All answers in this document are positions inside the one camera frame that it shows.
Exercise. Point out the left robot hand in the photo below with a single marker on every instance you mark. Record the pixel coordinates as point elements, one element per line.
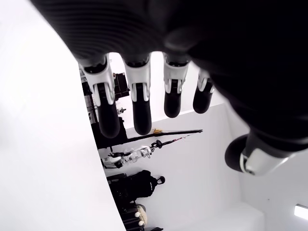
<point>192,29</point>

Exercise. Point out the black gantry beam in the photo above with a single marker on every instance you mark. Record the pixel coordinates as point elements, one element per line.
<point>178,132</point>

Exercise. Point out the metal shelf rack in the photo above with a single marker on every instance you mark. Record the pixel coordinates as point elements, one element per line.
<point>89,106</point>

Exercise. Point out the black cabinet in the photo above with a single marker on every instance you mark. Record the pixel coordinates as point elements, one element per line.
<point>108,142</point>

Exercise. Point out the black backpack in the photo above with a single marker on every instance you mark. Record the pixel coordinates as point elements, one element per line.
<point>142,184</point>

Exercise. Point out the black equipment case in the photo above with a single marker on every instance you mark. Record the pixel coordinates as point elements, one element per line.
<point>118,186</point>

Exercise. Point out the black suitcase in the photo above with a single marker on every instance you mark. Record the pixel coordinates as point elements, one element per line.
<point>130,219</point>

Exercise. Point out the black bundle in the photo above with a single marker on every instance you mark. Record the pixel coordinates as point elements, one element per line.
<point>156,229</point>

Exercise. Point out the rectangular ceiling light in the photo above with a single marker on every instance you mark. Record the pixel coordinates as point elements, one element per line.
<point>302,211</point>

